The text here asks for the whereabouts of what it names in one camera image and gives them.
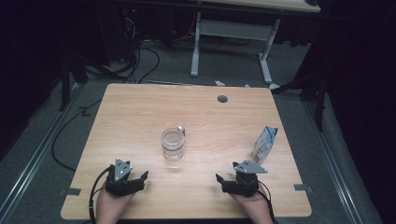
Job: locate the person's left hand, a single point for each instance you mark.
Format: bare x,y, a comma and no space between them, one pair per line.
110,207

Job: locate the person's right hand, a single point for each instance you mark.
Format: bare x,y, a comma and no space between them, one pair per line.
257,208

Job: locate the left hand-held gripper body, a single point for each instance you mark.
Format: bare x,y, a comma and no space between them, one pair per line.
120,185

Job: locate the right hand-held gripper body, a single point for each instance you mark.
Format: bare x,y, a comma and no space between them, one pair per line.
246,183

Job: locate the black stand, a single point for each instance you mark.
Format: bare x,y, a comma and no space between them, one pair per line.
64,84
320,105

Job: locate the white and blue packet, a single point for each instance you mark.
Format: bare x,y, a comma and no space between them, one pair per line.
264,144

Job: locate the white plug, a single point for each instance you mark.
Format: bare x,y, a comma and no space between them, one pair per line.
219,83

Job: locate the grey tape patch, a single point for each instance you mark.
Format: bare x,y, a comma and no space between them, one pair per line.
71,191
302,187

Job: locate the desk with white legs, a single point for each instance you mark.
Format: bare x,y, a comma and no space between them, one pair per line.
233,29

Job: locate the clear jar with hinged lid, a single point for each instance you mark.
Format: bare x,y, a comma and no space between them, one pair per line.
172,143

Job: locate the black computer with red light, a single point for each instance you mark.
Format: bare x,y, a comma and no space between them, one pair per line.
134,11

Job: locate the metal floor rail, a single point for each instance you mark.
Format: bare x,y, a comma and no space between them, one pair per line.
333,161
37,155

